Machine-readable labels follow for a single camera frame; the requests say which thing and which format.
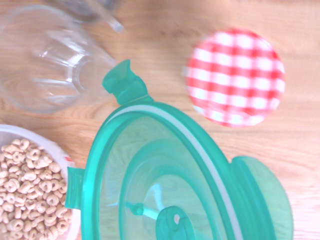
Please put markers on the cereal rings heap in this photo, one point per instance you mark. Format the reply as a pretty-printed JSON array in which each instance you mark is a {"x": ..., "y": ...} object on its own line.
[{"x": 27, "y": 190}]

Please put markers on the clear glass tumbler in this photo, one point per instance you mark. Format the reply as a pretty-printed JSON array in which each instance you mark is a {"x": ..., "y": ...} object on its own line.
[{"x": 50, "y": 62}]

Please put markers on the red white checkered jar lid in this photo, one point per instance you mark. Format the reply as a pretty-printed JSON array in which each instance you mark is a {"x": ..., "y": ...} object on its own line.
[{"x": 235, "y": 77}]

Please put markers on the green round container lid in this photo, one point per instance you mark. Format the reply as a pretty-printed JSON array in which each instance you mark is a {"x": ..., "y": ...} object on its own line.
[{"x": 150, "y": 175}]

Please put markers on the round translucent plastic food container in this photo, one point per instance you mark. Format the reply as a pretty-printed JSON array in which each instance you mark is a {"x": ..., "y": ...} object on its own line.
[{"x": 53, "y": 147}]

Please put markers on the clear glass jar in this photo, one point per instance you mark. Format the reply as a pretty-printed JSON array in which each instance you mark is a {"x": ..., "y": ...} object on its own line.
[{"x": 85, "y": 11}]

